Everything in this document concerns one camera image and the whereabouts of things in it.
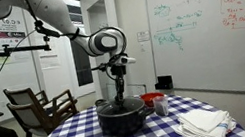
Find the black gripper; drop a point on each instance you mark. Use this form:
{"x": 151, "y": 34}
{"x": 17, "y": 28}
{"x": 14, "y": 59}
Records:
{"x": 118, "y": 70}

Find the glass pot lid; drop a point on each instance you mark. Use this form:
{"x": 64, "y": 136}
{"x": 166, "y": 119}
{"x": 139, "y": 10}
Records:
{"x": 134, "y": 103}

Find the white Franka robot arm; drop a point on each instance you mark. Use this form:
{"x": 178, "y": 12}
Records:
{"x": 47, "y": 7}

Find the black cooking pot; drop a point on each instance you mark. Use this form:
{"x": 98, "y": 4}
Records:
{"x": 122, "y": 124}

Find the red bowl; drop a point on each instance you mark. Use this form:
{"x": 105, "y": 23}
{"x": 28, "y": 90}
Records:
{"x": 151, "y": 99}

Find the dark window panel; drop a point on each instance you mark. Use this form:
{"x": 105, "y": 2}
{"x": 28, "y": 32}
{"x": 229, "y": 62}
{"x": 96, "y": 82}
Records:
{"x": 83, "y": 72}

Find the black eraser box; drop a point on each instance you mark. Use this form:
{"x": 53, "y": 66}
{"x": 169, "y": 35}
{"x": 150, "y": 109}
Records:
{"x": 164, "y": 82}

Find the clear plastic measuring cup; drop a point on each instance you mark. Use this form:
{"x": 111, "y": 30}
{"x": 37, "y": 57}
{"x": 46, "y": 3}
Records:
{"x": 161, "y": 107}

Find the small door sign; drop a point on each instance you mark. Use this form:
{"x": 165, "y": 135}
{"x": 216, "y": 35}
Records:
{"x": 143, "y": 36}

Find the white door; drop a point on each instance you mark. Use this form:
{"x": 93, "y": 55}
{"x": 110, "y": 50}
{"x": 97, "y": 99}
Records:
{"x": 132, "y": 16}

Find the folded white towel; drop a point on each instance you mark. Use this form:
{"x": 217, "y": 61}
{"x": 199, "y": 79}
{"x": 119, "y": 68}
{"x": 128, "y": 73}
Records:
{"x": 203, "y": 125}

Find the wooden armchair grey cushion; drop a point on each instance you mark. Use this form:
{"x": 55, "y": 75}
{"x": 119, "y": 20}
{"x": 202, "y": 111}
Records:
{"x": 33, "y": 119}
{"x": 20, "y": 95}

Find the whiteboard with writing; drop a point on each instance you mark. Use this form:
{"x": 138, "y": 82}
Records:
{"x": 213, "y": 45}

